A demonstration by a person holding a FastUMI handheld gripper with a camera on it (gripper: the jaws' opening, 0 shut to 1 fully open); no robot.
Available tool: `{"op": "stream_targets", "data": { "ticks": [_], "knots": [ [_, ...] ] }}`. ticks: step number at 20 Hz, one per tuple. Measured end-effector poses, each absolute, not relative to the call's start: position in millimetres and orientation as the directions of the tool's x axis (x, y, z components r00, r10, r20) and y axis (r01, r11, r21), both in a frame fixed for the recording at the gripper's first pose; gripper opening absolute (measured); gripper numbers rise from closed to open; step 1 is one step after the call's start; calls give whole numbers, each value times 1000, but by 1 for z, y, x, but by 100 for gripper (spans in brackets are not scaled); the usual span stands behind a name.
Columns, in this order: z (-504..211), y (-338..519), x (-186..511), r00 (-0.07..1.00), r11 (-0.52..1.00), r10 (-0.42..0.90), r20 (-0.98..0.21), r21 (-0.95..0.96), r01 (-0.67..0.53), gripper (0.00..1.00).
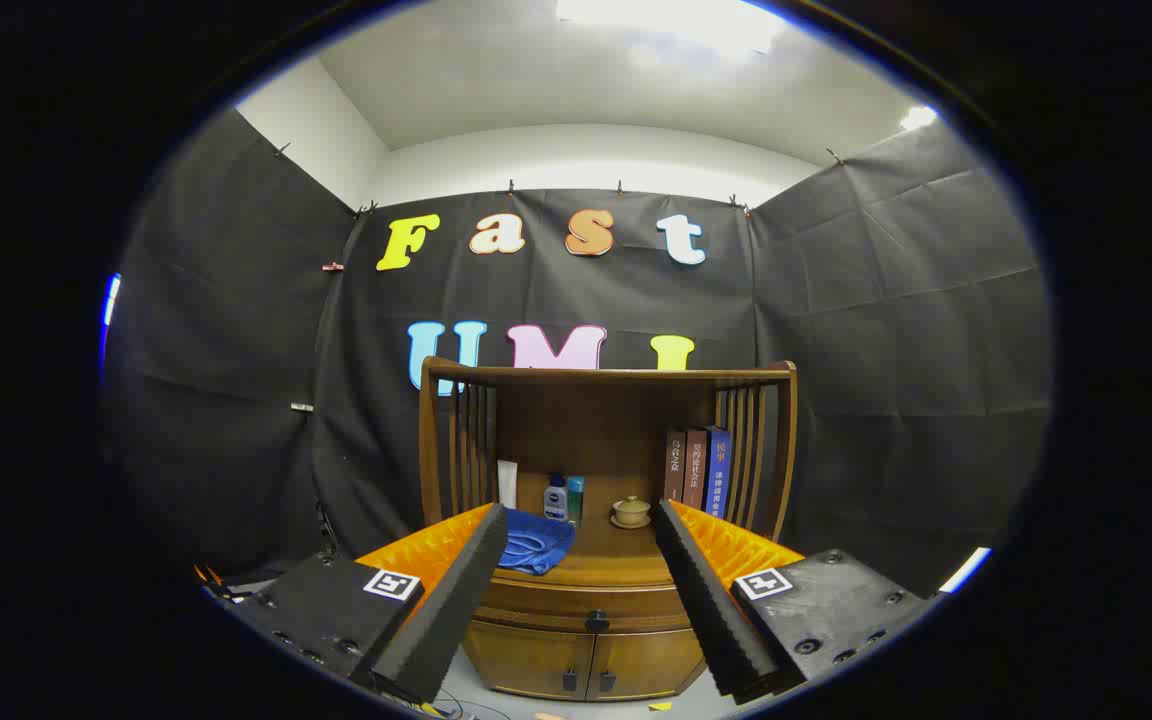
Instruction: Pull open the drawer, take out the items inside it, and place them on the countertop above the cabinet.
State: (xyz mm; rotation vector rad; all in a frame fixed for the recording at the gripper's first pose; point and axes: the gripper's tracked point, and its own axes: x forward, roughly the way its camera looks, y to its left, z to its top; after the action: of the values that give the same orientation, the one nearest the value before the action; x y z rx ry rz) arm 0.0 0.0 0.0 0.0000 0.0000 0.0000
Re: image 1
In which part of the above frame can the reddish brown book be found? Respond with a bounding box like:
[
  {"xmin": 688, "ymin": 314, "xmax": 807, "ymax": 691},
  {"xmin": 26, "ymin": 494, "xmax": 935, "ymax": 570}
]
[{"xmin": 683, "ymin": 428, "xmax": 709, "ymax": 511}]

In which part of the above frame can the blue folded towel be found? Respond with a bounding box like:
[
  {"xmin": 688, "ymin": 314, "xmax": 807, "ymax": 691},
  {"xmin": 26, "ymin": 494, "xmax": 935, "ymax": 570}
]
[{"xmin": 496, "ymin": 508, "xmax": 576, "ymax": 576}]

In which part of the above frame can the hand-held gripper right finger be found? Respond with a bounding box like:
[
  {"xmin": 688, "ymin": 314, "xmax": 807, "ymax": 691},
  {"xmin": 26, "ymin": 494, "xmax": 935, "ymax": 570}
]
[{"xmin": 651, "ymin": 498, "xmax": 942, "ymax": 705}]

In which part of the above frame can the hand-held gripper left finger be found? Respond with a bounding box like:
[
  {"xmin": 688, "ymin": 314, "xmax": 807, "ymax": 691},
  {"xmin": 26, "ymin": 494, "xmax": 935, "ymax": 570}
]
[{"xmin": 201, "ymin": 502, "xmax": 509, "ymax": 705}]

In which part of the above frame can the blue book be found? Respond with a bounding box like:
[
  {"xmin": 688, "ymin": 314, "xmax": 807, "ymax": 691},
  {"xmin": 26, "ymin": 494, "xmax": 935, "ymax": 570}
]
[{"xmin": 704, "ymin": 426, "xmax": 732, "ymax": 521}]

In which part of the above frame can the wooden cabinet door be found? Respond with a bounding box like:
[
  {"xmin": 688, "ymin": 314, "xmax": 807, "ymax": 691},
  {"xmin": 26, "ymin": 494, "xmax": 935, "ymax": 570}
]
[
  {"xmin": 463, "ymin": 622, "xmax": 595, "ymax": 699},
  {"xmin": 586, "ymin": 628, "xmax": 707, "ymax": 701}
]

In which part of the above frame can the wooden drawer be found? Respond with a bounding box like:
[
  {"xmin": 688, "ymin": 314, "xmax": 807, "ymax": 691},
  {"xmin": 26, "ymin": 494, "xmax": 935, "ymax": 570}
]
[{"xmin": 471, "ymin": 575, "xmax": 697, "ymax": 634}]

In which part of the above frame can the wooden cabinet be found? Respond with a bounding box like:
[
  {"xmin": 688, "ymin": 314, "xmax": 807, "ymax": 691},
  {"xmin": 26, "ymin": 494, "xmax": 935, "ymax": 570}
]
[{"xmin": 418, "ymin": 357, "xmax": 799, "ymax": 701}]

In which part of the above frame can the wooden countertop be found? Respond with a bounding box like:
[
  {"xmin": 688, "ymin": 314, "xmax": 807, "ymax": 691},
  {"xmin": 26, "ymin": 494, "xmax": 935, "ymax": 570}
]
[{"xmin": 476, "ymin": 512, "xmax": 679, "ymax": 589}]

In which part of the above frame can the ceiling light panel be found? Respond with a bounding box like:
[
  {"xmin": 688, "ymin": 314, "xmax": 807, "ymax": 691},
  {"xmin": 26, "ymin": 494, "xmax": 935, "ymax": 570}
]
[{"xmin": 556, "ymin": 0, "xmax": 787, "ymax": 53}]

